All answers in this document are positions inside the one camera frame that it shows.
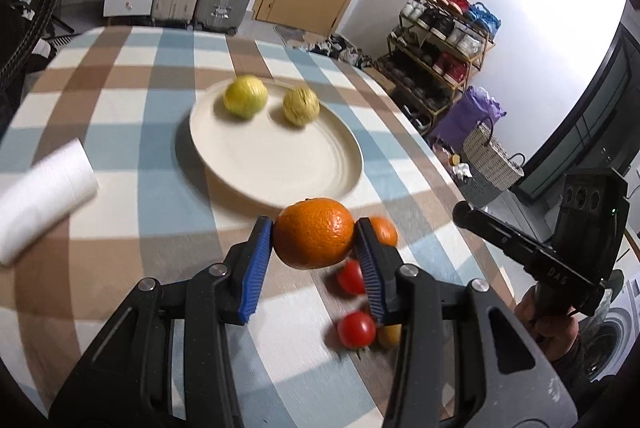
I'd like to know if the brown kiwi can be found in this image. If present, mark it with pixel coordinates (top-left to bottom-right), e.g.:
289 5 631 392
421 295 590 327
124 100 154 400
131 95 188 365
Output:
378 324 401 350

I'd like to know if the red tomato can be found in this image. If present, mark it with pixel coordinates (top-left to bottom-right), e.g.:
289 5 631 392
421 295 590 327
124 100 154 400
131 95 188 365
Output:
337 311 376 350
336 259 366 296

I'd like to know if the orange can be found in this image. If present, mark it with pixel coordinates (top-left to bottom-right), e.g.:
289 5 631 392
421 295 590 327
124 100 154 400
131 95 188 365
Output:
369 216 399 247

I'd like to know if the orange front mandarin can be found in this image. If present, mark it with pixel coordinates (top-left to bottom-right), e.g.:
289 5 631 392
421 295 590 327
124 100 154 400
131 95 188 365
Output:
273 197 355 270

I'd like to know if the smooth yellow-green guava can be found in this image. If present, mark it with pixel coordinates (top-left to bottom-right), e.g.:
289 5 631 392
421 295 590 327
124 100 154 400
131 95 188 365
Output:
222 75 268 119

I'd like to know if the bumpy yellow guava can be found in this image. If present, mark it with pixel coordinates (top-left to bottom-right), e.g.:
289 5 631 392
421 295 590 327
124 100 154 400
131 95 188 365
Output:
282 87 320 127

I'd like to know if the person's right hand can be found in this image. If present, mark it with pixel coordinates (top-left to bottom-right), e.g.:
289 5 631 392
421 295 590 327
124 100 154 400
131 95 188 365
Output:
514 286 579 362

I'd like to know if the woven wicker basket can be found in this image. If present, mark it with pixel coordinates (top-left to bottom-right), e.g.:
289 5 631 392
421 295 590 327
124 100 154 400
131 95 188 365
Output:
463 117 526 191

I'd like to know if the purple bag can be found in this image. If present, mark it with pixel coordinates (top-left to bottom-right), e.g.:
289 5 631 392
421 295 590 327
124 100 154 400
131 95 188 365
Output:
427 86 506 151

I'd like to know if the white paper towel roll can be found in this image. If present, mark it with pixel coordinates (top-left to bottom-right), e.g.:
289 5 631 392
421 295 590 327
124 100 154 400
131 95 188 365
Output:
1 139 99 266

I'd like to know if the cream round plate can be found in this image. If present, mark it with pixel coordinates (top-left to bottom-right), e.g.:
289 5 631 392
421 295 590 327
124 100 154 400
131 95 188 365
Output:
189 79 363 209

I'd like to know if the wooden shoe rack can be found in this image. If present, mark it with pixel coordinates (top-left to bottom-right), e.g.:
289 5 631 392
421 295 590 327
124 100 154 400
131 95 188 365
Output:
375 0 495 136

